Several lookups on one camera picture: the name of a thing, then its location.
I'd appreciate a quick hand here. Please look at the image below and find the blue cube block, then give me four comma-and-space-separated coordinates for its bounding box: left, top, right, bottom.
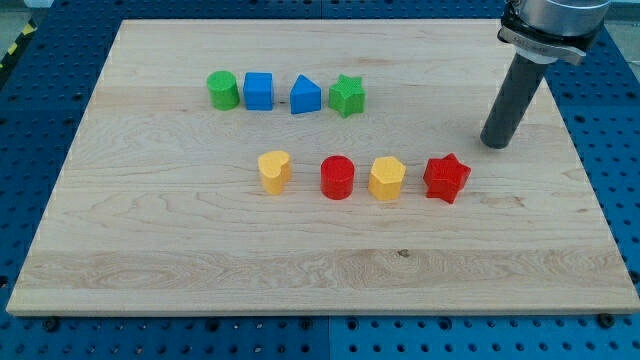
243, 72, 274, 111

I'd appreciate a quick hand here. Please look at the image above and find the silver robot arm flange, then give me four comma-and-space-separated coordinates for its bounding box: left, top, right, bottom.
497, 0, 611, 65

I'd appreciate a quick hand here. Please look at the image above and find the yellow heart block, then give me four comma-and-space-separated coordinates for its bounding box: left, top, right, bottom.
258, 150, 291, 195

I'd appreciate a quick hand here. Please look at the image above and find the red star block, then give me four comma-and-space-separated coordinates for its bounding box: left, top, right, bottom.
423, 153, 472, 204

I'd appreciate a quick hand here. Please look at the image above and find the red cylinder block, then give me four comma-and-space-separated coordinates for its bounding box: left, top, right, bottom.
321, 155, 355, 200

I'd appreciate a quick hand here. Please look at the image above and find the green cylinder block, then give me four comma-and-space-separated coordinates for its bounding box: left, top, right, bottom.
206, 70, 240, 111

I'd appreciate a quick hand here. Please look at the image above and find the light wooden board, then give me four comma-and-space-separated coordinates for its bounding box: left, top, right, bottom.
7, 20, 639, 316

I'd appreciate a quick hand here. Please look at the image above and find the blue triangle block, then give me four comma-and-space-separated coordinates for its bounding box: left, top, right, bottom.
290, 74, 322, 114

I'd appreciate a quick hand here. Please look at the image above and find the yellow hexagon block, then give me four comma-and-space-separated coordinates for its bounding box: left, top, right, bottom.
368, 156, 406, 201

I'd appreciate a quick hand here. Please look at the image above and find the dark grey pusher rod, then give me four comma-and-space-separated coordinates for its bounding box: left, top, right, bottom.
480, 54, 548, 149

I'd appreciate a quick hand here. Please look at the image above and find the green star block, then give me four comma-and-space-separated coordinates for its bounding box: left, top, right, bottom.
328, 74, 366, 118

